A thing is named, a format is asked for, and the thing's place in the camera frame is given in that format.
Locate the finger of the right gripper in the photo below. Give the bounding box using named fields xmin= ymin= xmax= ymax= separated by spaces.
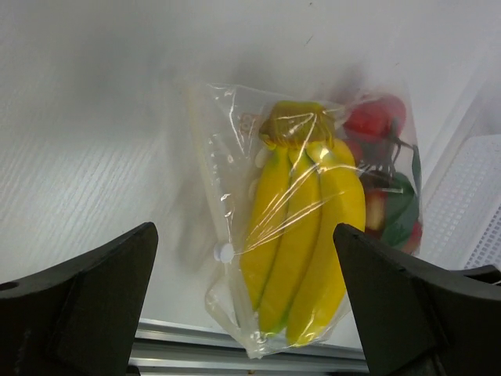
xmin=462 ymin=265 xmax=501 ymax=286

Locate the white perforated plastic basket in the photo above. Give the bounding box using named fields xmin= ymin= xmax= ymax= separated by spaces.
xmin=419 ymin=135 xmax=500 ymax=270

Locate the aluminium rail beam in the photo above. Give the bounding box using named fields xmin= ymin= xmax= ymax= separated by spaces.
xmin=127 ymin=317 xmax=371 ymax=376

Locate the red fruit bunch with leaves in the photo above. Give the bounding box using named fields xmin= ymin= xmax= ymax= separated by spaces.
xmin=342 ymin=93 xmax=423 ymax=255

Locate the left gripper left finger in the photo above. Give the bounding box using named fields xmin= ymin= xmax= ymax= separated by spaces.
xmin=1 ymin=222 xmax=158 ymax=375

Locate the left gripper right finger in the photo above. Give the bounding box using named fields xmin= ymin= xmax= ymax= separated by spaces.
xmin=333 ymin=224 xmax=500 ymax=375

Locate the clear zip top bag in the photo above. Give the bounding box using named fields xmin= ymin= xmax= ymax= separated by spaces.
xmin=184 ymin=77 xmax=423 ymax=359

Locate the yellow banana bunch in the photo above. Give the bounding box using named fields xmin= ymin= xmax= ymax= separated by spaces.
xmin=240 ymin=100 xmax=366 ymax=347

